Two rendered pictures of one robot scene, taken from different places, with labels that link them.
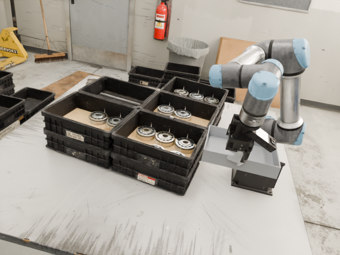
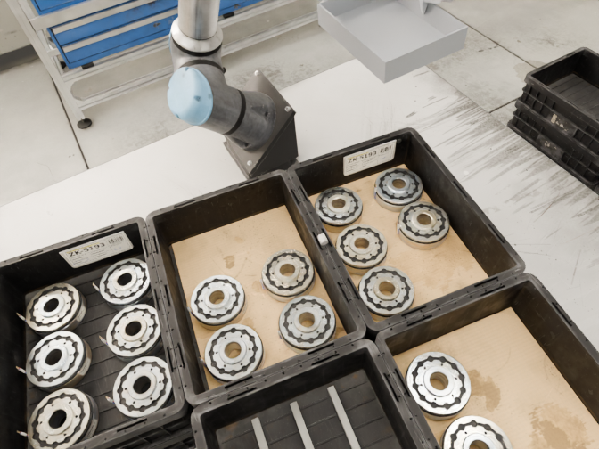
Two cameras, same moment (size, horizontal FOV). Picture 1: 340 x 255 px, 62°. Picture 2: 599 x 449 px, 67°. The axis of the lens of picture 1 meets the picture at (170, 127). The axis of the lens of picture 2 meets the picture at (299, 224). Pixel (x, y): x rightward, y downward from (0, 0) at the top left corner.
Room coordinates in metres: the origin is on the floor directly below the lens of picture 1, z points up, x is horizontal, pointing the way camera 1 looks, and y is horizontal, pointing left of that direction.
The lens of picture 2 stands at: (1.61, 0.37, 1.62)
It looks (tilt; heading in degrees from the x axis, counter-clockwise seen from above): 54 degrees down; 238
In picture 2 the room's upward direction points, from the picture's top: 7 degrees counter-clockwise
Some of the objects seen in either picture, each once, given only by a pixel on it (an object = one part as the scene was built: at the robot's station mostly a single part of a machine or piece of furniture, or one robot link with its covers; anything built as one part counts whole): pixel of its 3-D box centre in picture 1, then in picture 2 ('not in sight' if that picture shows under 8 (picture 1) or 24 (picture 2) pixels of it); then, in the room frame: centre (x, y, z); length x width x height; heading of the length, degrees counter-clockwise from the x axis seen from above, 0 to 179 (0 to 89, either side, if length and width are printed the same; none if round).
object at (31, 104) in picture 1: (29, 115); not in sight; (2.12, 1.24, 0.31); 0.40 x 0.30 x 0.34; 172
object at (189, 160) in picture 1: (161, 133); (394, 216); (1.18, 0.04, 0.92); 0.40 x 0.30 x 0.02; 74
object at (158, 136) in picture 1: (165, 136); (361, 245); (1.25, 0.02, 0.86); 0.10 x 0.10 x 0.01
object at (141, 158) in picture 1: (160, 141); (391, 232); (1.18, 0.04, 0.87); 0.40 x 0.30 x 0.11; 74
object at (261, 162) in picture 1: (240, 149); (388, 25); (0.92, -0.28, 1.06); 0.27 x 0.20 x 0.05; 81
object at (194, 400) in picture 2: (180, 109); (245, 270); (1.47, -0.05, 0.92); 0.40 x 0.30 x 0.02; 74
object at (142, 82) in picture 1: (146, 85); not in sight; (3.16, 0.35, 0.31); 0.40 x 0.30 x 0.34; 83
